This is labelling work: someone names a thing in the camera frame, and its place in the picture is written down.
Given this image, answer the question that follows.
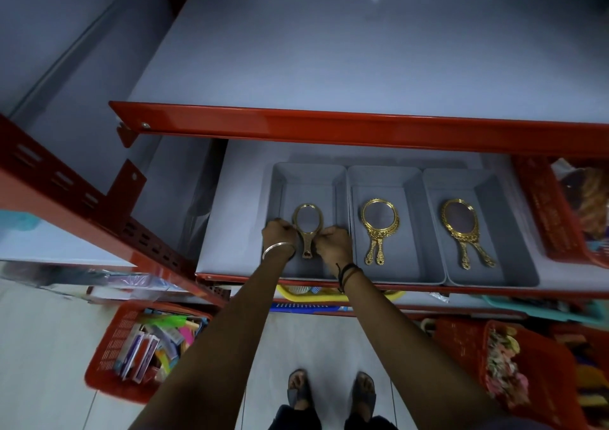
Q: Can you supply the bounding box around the grey plastic tray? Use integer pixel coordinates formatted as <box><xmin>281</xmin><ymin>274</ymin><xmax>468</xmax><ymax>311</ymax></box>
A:
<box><xmin>346</xmin><ymin>165</ymin><xmax>447</xmax><ymax>287</ymax></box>
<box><xmin>266</xmin><ymin>162</ymin><xmax>351</xmax><ymax>281</ymax></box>
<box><xmin>422</xmin><ymin>167</ymin><xmax>541</xmax><ymax>288</ymax></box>

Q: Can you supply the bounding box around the silver bangle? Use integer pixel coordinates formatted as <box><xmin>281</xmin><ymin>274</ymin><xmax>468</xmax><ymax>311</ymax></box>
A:
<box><xmin>261</xmin><ymin>242</ymin><xmax>297</xmax><ymax>262</ymax></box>

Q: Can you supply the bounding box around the red plastic basket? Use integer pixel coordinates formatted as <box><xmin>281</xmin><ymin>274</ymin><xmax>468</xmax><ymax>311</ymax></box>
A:
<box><xmin>511</xmin><ymin>154</ymin><xmax>609</xmax><ymax>270</ymax></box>

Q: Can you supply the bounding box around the pile of colourful packets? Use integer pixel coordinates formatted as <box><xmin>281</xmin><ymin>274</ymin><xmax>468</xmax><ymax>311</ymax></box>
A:
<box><xmin>114</xmin><ymin>308</ymin><xmax>208</xmax><ymax>383</ymax></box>

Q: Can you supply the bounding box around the brown wrist band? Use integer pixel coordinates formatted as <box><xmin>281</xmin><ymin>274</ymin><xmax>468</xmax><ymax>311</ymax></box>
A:
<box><xmin>340</xmin><ymin>268</ymin><xmax>363</xmax><ymax>294</ymax></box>

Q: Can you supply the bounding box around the yellow plastic basket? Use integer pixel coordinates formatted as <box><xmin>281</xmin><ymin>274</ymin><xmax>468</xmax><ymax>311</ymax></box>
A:
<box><xmin>275</xmin><ymin>284</ymin><xmax>405</xmax><ymax>303</ymax></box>

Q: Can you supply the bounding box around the pale blue shelf board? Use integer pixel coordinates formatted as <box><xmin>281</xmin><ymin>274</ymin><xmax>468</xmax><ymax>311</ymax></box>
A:
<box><xmin>0</xmin><ymin>211</ymin><xmax>134</xmax><ymax>269</ymax></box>

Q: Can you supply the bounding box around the person's right hand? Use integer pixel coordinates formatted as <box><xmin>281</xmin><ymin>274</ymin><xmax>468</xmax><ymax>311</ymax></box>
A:
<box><xmin>313</xmin><ymin>225</ymin><xmax>355</xmax><ymax>277</ymax></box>

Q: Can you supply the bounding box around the person's foot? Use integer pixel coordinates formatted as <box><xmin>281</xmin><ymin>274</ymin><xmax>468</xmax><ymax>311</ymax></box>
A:
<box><xmin>351</xmin><ymin>371</ymin><xmax>377</xmax><ymax>421</ymax></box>
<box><xmin>287</xmin><ymin>369</ymin><xmax>313</xmax><ymax>409</ymax></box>

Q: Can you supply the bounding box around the black wrist band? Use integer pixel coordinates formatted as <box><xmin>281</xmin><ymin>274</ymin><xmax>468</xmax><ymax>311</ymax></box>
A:
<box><xmin>335</xmin><ymin>263</ymin><xmax>362</xmax><ymax>292</ymax></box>

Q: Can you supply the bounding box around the red basket with floral clips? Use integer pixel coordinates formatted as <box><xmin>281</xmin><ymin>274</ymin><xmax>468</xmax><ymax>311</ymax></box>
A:
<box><xmin>433</xmin><ymin>318</ymin><xmax>591</xmax><ymax>430</ymax></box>

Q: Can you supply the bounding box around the person's right forearm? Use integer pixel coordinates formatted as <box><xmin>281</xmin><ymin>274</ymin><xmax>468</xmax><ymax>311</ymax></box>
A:
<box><xmin>340</xmin><ymin>268</ymin><xmax>505</xmax><ymax>430</ymax></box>

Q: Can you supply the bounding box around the person's right foot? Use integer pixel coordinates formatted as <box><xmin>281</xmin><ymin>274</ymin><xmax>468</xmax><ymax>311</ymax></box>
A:
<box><xmin>351</xmin><ymin>371</ymin><xmax>377</xmax><ymax>421</ymax></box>

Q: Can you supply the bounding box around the golden braided hair piece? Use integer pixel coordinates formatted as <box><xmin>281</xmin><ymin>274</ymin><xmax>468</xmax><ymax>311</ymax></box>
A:
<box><xmin>570</xmin><ymin>167</ymin><xmax>609</xmax><ymax>240</ymax></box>

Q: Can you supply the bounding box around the red slotted rack upright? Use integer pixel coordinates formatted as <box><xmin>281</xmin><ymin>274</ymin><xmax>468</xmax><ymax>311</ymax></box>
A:
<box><xmin>0</xmin><ymin>113</ymin><xmax>232</xmax><ymax>308</ymax></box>

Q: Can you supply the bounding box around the red basket with colourful packets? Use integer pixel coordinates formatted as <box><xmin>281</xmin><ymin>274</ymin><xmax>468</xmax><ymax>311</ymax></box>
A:
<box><xmin>84</xmin><ymin>301</ymin><xmax>213</xmax><ymax>405</ymax></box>

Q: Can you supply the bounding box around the person's left foot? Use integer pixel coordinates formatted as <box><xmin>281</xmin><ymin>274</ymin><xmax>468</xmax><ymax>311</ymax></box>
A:
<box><xmin>287</xmin><ymin>369</ymin><xmax>313</xmax><ymax>409</ymax></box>

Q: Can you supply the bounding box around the teal plastic basket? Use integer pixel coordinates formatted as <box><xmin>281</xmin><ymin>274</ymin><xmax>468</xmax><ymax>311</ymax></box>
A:
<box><xmin>480</xmin><ymin>294</ymin><xmax>609</xmax><ymax>326</ymax></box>

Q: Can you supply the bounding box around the dark blue plastic basket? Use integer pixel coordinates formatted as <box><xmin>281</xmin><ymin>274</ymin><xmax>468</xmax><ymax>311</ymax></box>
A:
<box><xmin>270</xmin><ymin>301</ymin><xmax>353</xmax><ymax>314</ymax></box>

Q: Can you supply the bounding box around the person's left forearm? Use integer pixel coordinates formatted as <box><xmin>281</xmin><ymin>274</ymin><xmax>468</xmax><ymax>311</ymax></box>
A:
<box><xmin>128</xmin><ymin>249</ymin><xmax>296</xmax><ymax>430</ymax></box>

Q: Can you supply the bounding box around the person's left hand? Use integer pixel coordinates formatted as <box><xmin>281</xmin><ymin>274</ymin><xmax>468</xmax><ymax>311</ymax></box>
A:
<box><xmin>261</xmin><ymin>218</ymin><xmax>300</xmax><ymax>256</ymax></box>

